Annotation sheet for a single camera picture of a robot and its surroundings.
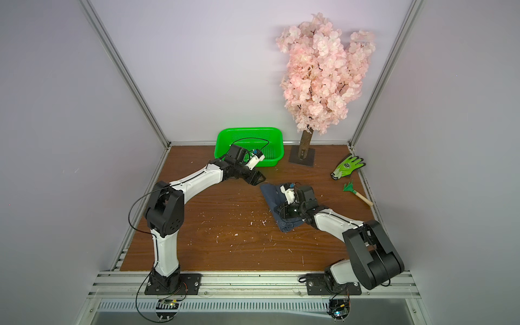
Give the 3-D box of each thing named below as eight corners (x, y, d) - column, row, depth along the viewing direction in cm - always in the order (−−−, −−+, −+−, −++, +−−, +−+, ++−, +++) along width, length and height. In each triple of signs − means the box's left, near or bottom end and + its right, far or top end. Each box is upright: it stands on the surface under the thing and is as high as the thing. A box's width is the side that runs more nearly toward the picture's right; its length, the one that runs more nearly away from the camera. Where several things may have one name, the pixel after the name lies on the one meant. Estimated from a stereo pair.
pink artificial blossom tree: (271, 164, 113) (272, 36, 62) (290, 135, 128) (304, 14, 77) (319, 184, 103) (366, 53, 53) (334, 151, 118) (382, 24, 68)
